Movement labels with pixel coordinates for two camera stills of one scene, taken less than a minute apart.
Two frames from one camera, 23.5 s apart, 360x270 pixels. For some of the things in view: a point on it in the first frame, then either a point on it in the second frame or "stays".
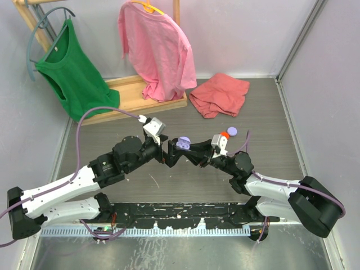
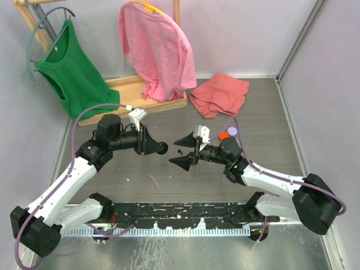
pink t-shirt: [161, 55] stays
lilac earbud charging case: [232, 131] stays
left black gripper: [171, 157] to [146, 145]
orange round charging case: [225, 134] stays
